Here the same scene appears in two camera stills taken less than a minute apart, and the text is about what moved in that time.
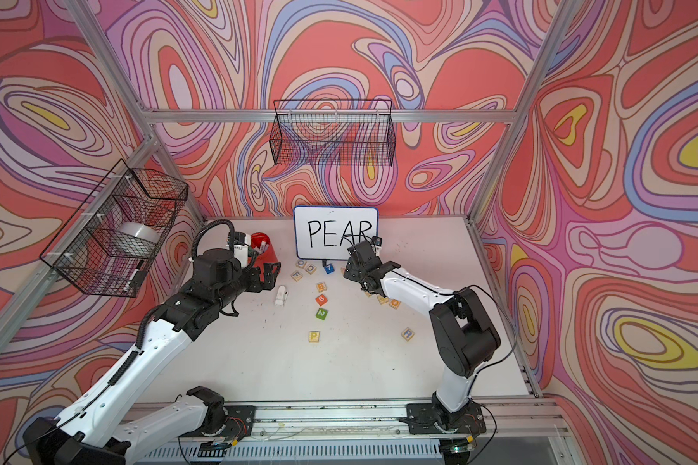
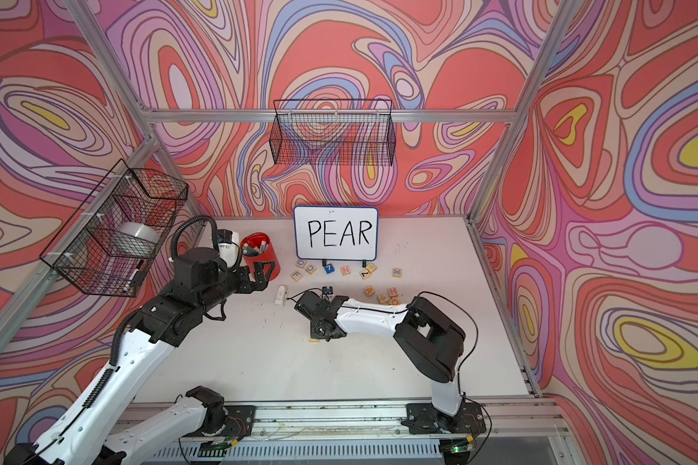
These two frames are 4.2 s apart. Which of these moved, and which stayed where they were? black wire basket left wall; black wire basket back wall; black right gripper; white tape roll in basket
Moved: black right gripper
Stayed: black wire basket back wall; white tape roll in basket; black wire basket left wall
